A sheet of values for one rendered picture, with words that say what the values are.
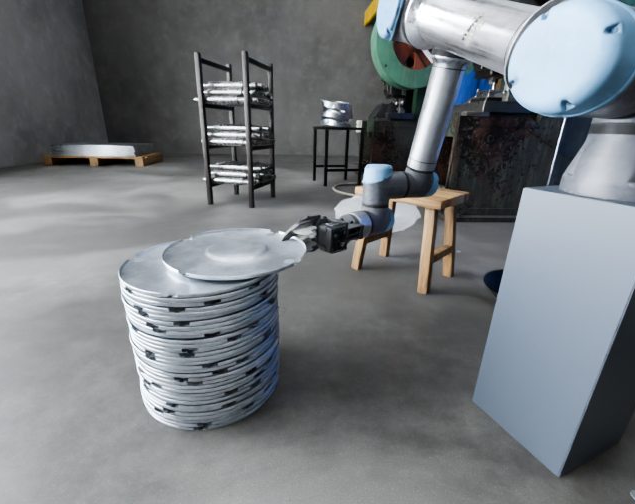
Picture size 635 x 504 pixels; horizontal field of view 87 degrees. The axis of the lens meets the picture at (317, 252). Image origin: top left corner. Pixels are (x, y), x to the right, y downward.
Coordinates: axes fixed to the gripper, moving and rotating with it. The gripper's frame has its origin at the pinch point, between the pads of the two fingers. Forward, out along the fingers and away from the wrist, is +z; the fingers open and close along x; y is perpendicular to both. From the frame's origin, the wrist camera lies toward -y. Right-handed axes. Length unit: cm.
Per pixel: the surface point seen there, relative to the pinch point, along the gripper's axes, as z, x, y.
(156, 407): 33.0, 26.0, 3.7
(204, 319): 25.0, 6.0, 11.6
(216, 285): 22.1, 0.9, 11.0
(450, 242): -73, 15, 5
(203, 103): -56, -38, -165
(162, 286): 29.2, 0.9, 5.8
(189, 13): -239, -206, -605
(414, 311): -41, 29, 12
